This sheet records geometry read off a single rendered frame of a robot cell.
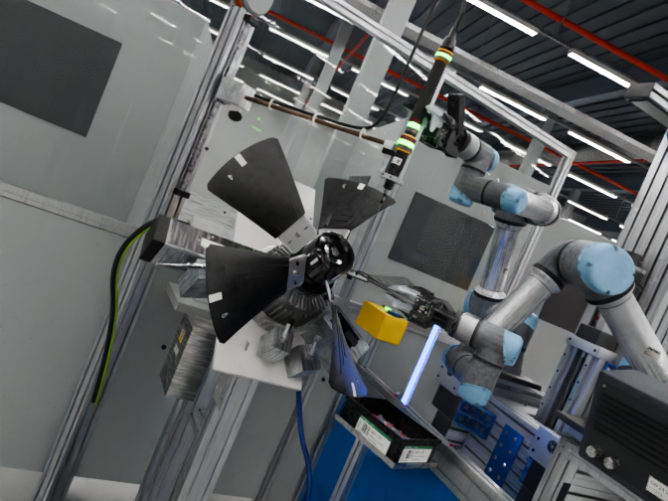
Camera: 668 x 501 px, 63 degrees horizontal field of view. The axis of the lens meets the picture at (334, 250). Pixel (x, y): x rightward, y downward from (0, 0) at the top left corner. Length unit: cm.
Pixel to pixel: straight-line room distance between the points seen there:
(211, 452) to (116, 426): 70
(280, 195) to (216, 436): 69
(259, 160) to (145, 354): 100
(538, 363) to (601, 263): 417
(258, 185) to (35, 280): 93
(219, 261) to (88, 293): 92
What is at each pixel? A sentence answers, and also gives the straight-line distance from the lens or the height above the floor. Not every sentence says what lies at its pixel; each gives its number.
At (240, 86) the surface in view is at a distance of 178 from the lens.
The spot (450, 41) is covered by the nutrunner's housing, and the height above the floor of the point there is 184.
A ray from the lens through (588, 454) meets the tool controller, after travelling 125.
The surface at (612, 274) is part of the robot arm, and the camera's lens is 140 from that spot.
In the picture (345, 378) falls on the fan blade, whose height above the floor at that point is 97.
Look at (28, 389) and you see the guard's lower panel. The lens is 220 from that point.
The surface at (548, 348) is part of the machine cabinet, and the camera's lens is 552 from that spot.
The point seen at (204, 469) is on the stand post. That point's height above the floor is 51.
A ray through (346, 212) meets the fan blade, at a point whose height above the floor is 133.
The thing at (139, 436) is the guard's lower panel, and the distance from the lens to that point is 231.
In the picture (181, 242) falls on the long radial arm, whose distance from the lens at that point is 138.
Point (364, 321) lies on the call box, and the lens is 192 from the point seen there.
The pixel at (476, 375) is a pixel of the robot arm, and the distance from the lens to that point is 136.
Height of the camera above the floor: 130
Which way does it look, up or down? 3 degrees down
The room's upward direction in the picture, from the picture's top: 23 degrees clockwise
